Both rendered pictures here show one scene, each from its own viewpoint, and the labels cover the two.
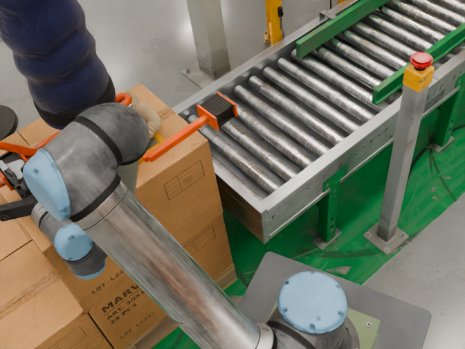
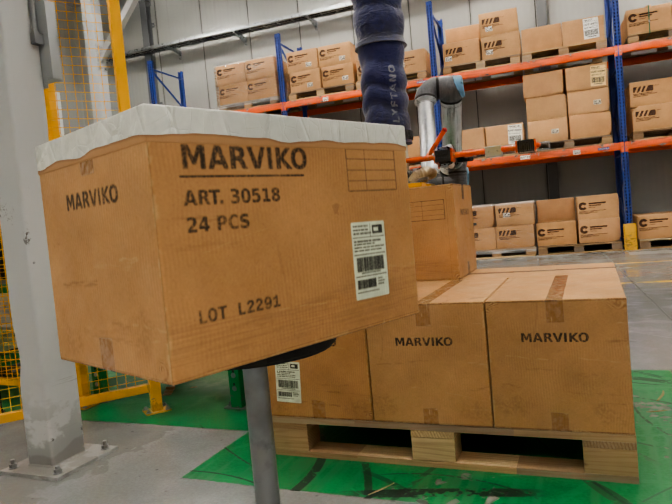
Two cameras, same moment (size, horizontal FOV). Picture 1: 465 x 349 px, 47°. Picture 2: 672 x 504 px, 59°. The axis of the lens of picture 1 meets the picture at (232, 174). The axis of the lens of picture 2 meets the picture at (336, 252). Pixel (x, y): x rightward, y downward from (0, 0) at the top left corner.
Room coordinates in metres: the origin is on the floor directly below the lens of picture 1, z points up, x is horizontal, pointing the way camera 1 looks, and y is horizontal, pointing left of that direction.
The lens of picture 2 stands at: (3.02, 2.53, 0.83)
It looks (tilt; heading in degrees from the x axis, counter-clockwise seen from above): 3 degrees down; 236
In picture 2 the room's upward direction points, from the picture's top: 5 degrees counter-clockwise
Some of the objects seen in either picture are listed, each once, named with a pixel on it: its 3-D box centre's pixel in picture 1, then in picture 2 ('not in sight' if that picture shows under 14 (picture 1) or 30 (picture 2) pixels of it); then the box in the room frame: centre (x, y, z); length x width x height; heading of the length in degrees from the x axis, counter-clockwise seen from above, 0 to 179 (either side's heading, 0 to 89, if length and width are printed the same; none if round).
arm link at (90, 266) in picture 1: (86, 253); (455, 184); (0.82, 0.43, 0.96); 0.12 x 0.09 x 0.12; 137
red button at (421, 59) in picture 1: (421, 61); not in sight; (1.29, -0.66, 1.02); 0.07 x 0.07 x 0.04
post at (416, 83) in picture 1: (399, 167); not in sight; (1.29, -0.66, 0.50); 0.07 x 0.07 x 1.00; 32
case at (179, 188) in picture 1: (114, 194); (401, 234); (1.20, 0.42, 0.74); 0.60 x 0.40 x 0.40; 122
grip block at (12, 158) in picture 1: (14, 168); (444, 156); (1.08, 0.61, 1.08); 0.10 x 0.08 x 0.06; 34
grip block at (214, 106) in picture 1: (217, 111); not in sight; (1.17, 0.01, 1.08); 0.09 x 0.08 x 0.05; 34
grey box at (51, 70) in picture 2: not in sight; (35, 45); (2.58, -0.05, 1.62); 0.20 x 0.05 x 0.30; 122
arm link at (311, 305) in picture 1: (311, 316); not in sight; (0.51, -0.12, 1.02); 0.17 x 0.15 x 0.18; 137
